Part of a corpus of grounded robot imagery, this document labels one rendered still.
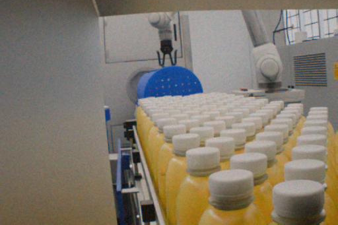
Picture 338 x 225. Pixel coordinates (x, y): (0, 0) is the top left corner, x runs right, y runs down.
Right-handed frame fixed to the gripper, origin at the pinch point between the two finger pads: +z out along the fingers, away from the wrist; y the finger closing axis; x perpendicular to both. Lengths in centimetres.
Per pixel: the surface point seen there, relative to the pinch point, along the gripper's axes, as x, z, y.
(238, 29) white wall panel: -463, -77, -196
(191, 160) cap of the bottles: 209, 12, 24
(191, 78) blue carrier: 63, 5, -3
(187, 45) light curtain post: -80, -22, -27
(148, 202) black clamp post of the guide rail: 188, 23, 28
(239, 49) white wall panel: -463, -39, -195
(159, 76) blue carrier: 63, 3, 12
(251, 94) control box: 96, 12, -22
